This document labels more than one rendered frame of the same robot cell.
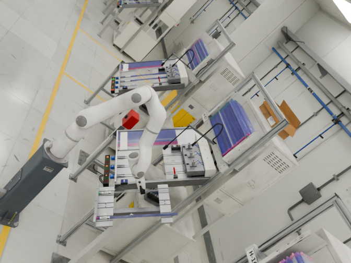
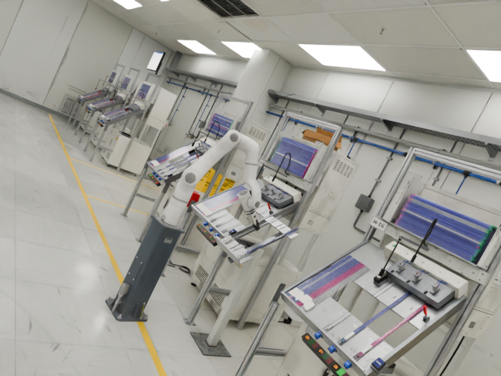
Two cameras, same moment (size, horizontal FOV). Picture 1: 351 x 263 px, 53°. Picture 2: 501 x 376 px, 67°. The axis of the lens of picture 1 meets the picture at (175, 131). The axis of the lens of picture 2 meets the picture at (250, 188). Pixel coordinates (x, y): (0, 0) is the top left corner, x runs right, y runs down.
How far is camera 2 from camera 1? 1.06 m
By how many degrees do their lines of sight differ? 17
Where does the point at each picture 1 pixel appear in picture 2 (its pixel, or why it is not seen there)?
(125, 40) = (119, 157)
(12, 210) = (140, 302)
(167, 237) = (279, 278)
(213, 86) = not seen: hidden behind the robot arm
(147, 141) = (251, 174)
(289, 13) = (268, 77)
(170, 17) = (156, 120)
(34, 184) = (157, 263)
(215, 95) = not seen: hidden behind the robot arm
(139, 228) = (253, 279)
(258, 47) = (254, 115)
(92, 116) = (198, 169)
